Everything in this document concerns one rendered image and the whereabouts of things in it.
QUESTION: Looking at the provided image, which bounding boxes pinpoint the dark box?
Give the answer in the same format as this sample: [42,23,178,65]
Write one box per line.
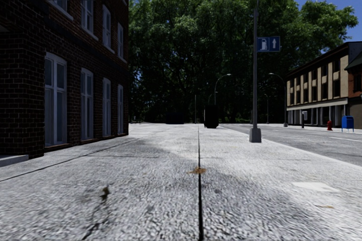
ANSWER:
[165,106,185,125]

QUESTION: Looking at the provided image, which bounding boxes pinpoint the dark bin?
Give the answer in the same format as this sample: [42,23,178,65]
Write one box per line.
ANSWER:
[204,105,220,129]

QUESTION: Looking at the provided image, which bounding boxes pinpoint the grey street lamp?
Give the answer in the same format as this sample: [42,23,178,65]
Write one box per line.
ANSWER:
[268,72,289,128]
[214,73,232,106]
[263,93,269,125]

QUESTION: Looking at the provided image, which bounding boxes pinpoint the trees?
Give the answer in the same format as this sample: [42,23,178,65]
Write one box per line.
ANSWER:
[128,0,359,124]

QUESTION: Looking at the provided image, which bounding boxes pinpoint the pale concrete building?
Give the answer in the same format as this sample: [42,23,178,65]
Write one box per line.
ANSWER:
[286,41,362,127]

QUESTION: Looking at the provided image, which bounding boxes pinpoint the red brick building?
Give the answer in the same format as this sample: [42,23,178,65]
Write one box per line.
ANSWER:
[344,38,362,130]
[0,0,130,170]

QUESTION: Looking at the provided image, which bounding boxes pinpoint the blue letter box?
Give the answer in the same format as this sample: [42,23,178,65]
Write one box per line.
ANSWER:
[341,115,355,133]

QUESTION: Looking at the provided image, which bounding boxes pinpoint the sign on a post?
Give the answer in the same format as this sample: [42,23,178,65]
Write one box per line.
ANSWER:
[249,0,281,144]

